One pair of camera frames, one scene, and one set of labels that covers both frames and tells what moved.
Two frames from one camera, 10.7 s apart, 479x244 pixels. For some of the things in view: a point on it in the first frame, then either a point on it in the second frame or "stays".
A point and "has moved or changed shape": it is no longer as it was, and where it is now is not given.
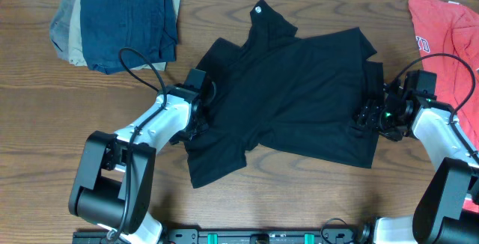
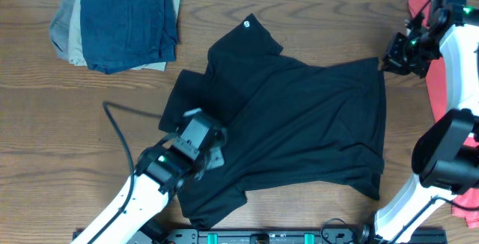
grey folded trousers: (60, 27) stays
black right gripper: (368, 114) → (394, 61)
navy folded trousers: (119, 11) stays
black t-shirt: (302, 96) has moved or changed shape
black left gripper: (202, 129) → (217, 153)
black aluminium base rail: (247, 236) stays
